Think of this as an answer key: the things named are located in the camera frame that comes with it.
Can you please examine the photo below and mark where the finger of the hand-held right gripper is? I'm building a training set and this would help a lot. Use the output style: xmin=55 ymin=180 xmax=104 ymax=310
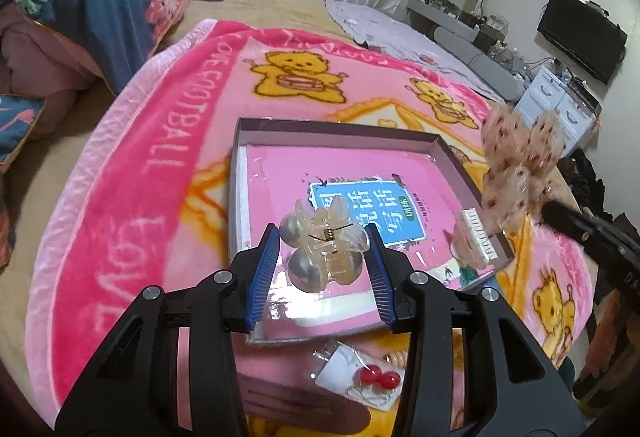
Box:
xmin=542 ymin=199 xmax=598 ymax=243

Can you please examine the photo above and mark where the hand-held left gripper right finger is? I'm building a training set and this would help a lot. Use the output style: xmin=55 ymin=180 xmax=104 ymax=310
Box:
xmin=362 ymin=223 xmax=586 ymax=437

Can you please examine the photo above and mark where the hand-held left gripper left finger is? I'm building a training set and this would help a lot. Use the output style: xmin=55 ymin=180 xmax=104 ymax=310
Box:
xmin=54 ymin=223 xmax=281 ymax=437

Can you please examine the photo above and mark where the clear pearl hair claw clip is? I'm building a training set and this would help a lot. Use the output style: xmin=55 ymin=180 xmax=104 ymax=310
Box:
xmin=277 ymin=197 xmax=371 ymax=294

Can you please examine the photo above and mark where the floral beige scrunchie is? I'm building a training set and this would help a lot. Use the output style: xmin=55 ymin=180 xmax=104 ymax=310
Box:
xmin=481 ymin=106 xmax=566 ymax=233

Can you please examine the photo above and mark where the red cherry earrings packet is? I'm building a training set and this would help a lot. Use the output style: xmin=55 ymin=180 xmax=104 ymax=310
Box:
xmin=314 ymin=342 xmax=406 ymax=413

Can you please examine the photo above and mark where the white comb hair clip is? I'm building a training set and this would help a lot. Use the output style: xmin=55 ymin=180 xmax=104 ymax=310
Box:
xmin=450 ymin=209 xmax=501 ymax=268

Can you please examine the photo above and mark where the grey cardboard box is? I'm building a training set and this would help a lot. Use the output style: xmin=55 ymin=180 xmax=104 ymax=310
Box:
xmin=229 ymin=118 xmax=516 ymax=347

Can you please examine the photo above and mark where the dark clothes pile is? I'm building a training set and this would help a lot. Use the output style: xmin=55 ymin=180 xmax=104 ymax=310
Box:
xmin=557 ymin=149 xmax=613 ymax=218

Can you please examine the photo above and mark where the white drawer cabinet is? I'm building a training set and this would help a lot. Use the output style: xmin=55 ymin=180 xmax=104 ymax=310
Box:
xmin=515 ymin=64 xmax=601 ymax=150

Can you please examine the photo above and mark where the pink bear printed blanket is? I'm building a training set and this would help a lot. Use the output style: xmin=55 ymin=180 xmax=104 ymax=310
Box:
xmin=25 ymin=19 xmax=601 ymax=437

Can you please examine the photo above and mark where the black television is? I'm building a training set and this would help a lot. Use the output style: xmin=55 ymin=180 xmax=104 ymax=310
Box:
xmin=537 ymin=0 xmax=628 ymax=85

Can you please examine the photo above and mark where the grey desk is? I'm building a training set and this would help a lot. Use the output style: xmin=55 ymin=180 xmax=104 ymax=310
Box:
xmin=406 ymin=0 xmax=526 ymax=102

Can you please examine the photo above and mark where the lavender sheet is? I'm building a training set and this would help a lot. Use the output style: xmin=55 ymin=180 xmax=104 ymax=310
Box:
xmin=325 ymin=0 xmax=501 ymax=102

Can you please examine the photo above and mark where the blue floral quilt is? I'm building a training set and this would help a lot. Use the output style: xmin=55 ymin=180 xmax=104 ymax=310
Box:
xmin=0 ymin=0 xmax=198 ymax=268

